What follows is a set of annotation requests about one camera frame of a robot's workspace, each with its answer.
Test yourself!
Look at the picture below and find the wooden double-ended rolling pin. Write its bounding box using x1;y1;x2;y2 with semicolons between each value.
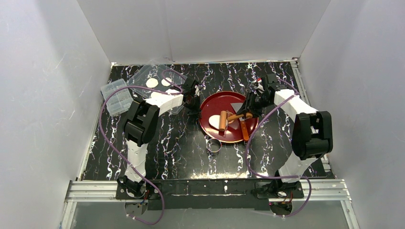
218;111;253;131

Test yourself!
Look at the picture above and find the red round tray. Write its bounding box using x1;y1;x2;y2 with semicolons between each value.
199;91;245;143

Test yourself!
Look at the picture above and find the white dough piece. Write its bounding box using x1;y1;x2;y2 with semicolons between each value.
208;114;220;130

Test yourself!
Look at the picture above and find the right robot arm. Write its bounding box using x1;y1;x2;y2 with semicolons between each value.
228;74;333;199

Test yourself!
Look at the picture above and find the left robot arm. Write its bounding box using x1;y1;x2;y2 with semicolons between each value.
117;78;201;198

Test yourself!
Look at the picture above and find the round dough wrapper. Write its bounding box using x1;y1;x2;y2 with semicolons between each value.
161;77;172;87
146;78;159;88
150;92;164;99

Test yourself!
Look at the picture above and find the clear plastic tray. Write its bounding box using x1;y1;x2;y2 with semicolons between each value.
127;65;201;115

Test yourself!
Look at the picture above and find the clear plastic compartment box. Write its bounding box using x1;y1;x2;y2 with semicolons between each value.
100;79;133;117

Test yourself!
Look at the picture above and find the metal spatula wooden handle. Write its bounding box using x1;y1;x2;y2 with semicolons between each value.
231;103;249;142

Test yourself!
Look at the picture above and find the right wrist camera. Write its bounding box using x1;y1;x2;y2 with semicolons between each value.
253;77;268;95

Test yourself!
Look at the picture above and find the metal ring cutter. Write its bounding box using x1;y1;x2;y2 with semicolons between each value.
206;138;222;154

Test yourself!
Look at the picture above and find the aluminium frame rail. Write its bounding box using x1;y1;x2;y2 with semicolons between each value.
59;179;359;229

